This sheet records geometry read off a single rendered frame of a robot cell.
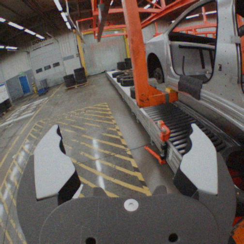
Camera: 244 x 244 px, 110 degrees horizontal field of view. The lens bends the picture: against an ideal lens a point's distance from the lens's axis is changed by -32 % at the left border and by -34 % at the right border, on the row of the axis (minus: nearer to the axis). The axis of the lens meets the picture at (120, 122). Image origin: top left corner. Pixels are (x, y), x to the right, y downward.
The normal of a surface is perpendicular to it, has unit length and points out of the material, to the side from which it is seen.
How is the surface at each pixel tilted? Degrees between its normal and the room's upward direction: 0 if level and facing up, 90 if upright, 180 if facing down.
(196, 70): 51
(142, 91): 90
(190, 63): 86
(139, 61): 90
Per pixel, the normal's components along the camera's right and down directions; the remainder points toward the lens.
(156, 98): 0.18, 0.47
